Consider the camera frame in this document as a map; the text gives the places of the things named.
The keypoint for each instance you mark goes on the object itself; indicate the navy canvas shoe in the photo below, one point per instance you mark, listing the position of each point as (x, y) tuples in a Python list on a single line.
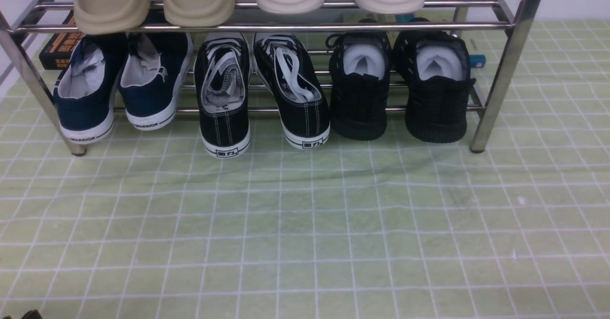
[(153, 77), (84, 93)]

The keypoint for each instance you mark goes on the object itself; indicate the stainless steel shoe rack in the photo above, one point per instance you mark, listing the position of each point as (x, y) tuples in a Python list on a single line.
[(470, 15)]

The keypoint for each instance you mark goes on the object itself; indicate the black canvas sneaker right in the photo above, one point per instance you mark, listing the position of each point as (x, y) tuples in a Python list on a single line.
[(285, 67)]

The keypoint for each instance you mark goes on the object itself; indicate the black canvas sneaker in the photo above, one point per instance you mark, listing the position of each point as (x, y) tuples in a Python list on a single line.
[(222, 72), (285, 67)]

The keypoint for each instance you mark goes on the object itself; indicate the black knit sneaker left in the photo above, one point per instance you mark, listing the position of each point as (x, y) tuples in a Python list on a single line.
[(359, 67)]

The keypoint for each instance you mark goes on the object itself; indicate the black knit sneaker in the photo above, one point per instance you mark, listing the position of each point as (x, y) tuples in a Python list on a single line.
[(359, 67), (437, 71)]

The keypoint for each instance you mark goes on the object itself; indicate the black canvas sneaker left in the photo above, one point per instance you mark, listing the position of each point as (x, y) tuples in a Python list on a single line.
[(222, 72)]

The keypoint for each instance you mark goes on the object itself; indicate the black knit sneaker right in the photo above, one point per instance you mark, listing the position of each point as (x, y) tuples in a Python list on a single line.
[(437, 71)]

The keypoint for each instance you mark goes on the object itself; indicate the green grid tablecloth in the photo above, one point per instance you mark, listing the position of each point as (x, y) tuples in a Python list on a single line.
[(147, 225)]

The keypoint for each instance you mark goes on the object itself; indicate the tan slipper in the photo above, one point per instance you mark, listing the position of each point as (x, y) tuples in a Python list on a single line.
[(108, 16), (198, 2)]

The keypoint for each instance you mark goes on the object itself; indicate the small blue box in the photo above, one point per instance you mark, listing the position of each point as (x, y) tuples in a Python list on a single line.
[(477, 61)]

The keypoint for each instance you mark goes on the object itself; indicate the tan slipper far left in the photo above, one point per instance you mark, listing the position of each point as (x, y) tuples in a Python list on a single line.
[(108, 16)]

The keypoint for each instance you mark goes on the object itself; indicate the black orange book box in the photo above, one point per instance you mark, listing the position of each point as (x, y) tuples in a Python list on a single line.
[(56, 54)]

